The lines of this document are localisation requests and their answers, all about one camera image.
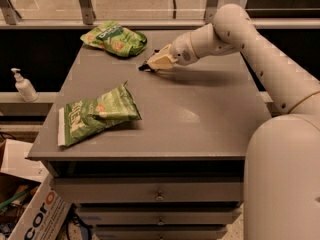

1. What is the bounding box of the white cardboard box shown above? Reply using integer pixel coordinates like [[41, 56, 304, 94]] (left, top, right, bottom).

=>
[[0, 139, 70, 240]]

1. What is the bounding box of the metal drawer knob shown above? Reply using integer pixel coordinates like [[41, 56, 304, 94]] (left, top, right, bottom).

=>
[[157, 218, 165, 226], [155, 191, 165, 201]]

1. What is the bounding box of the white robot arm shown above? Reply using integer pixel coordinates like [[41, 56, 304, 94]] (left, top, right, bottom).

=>
[[146, 4, 320, 240]]

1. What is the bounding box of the metal drawer knob middle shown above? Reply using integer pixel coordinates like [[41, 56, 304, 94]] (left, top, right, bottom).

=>
[[157, 218, 165, 226]]

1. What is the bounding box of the black rxbar chocolate bar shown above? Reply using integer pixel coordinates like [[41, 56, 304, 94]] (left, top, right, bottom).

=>
[[138, 50, 160, 73]]

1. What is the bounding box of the grey drawer cabinet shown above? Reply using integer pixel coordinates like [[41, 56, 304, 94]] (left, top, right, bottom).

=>
[[29, 46, 269, 240]]

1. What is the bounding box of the green rice chip bag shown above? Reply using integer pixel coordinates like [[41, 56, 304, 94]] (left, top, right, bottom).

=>
[[80, 20, 147, 58]]

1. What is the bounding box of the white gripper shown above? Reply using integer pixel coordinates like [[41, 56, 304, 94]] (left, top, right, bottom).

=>
[[147, 32, 199, 71]]

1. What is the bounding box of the green snack bag front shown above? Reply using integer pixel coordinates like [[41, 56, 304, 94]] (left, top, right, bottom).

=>
[[58, 82, 141, 147]]

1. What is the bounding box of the metal drawer knob top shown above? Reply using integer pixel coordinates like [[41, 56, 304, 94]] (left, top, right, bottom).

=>
[[155, 191, 165, 201]]

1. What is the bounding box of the white pump sanitizer bottle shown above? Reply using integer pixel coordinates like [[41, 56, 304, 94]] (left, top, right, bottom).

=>
[[11, 68, 38, 102]]

